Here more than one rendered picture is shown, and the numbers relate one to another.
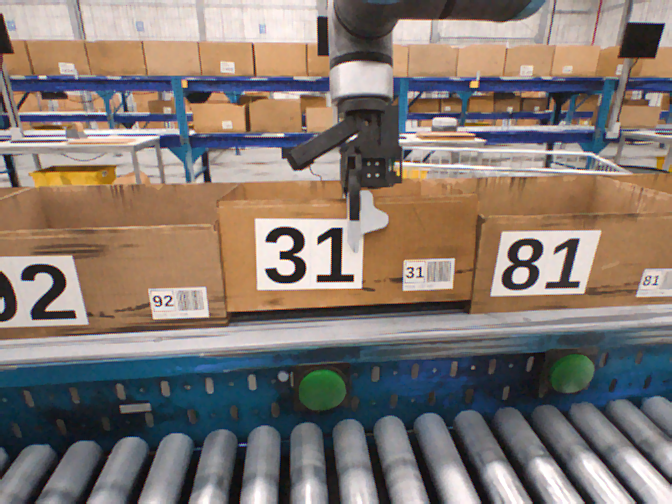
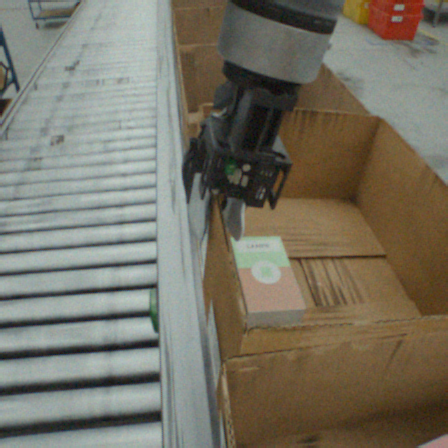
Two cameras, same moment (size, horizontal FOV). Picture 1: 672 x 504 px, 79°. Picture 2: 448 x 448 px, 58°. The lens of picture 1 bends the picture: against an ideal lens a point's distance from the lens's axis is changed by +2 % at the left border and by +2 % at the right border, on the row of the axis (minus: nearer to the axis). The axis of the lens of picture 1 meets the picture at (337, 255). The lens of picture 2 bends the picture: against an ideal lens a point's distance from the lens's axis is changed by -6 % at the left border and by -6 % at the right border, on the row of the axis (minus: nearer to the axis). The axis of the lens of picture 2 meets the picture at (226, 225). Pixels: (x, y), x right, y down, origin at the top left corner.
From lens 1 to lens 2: 0.71 m
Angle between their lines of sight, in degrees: 75
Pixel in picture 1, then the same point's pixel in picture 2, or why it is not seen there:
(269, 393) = not seen: hidden behind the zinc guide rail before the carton
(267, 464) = (122, 300)
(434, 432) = (137, 432)
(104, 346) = (165, 161)
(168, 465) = (131, 249)
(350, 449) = (126, 355)
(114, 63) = not seen: outside the picture
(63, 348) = (165, 148)
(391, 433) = (140, 390)
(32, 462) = (145, 194)
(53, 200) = not seen: hidden behind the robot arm
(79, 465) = (140, 212)
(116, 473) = (129, 228)
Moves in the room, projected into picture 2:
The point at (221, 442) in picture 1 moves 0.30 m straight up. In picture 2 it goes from (146, 270) to (123, 126)
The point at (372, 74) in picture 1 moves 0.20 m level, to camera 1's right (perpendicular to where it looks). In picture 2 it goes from (225, 24) to (239, 146)
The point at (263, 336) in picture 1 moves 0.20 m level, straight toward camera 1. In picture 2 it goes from (168, 234) to (41, 255)
